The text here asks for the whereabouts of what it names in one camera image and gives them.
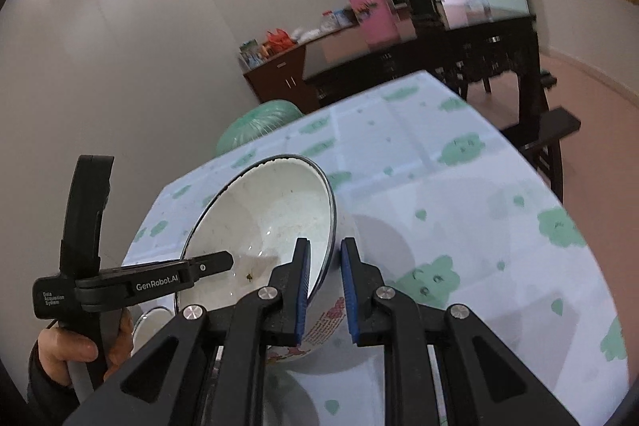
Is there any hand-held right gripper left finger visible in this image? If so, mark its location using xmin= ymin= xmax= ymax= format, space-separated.
xmin=62 ymin=237 xmax=312 ymax=426

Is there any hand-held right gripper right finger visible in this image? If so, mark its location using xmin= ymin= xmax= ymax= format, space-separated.
xmin=340 ymin=236 xmax=592 ymax=426

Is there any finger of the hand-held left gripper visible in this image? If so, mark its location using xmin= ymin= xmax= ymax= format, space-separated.
xmin=187 ymin=251 xmax=234 ymax=281

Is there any large white enamel bowl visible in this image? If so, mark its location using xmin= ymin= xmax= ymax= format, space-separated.
xmin=172 ymin=154 xmax=361 ymax=377

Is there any small white enamel bowl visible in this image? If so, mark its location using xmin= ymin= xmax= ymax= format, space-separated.
xmin=131 ymin=306 xmax=175 ymax=359

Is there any person's left hand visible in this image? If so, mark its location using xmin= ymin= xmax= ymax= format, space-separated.
xmin=37 ymin=309 xmax=135 ymax=382

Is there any cloud print tablecloth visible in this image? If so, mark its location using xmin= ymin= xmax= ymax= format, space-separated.
xmin=117 ymin=71 xmax=627 ymax=426

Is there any brown sideboard cabinet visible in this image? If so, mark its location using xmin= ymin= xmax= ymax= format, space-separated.
xmin=243 ymin=24 xmax=365 ymax=112

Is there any blue printed box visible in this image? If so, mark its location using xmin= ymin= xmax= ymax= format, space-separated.
xmin=238 ymin=39 xmax=265 ymax=68

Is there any orange plastic bag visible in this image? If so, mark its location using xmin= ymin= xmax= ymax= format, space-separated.
xmin=264 ymin=29 xmax=295 ymax=52

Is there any dark wooden table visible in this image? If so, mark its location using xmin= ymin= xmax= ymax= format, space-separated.
xmin=304 ymin=4 xmax=565 ymax=202

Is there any dark wooden chair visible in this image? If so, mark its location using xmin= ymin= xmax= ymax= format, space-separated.
xmin=499 ymin=107 xmax=582 ymax=157

